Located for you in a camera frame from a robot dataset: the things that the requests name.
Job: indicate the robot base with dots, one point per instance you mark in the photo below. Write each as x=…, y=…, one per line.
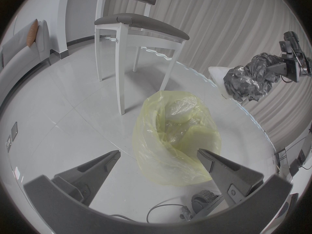
x=204, y=200

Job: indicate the beige curtain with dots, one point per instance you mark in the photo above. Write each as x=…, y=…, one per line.
x=231, y=21

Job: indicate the yellow plastic bag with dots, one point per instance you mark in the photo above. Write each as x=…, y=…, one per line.
x=156, y=155

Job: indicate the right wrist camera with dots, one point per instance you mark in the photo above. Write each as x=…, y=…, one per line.
x=285, y=47

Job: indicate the dark grey white-legged chair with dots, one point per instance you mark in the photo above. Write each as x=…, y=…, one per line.
x=146, y=24

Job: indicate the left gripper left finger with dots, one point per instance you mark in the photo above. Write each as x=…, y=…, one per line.
x=90, y=177

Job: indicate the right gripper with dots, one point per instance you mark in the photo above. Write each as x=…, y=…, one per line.
x=295, y=68

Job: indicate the black plastic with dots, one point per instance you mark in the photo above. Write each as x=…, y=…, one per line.
x=248, y=79

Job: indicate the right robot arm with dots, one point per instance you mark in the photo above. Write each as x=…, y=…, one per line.
x=293, y=39

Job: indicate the light grey sofa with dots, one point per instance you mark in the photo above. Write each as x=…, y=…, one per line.
x=22, y=55

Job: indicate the orange cushion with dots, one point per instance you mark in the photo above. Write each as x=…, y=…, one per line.
x=32, y=33

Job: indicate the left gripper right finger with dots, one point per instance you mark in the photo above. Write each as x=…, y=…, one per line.
x=229, y=179

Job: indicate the white trash bin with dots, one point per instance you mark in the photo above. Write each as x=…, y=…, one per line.
x=180, y=113

